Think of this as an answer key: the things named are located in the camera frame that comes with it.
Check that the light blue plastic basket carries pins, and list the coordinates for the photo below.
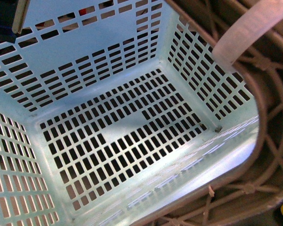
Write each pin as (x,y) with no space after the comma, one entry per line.
(115,113)

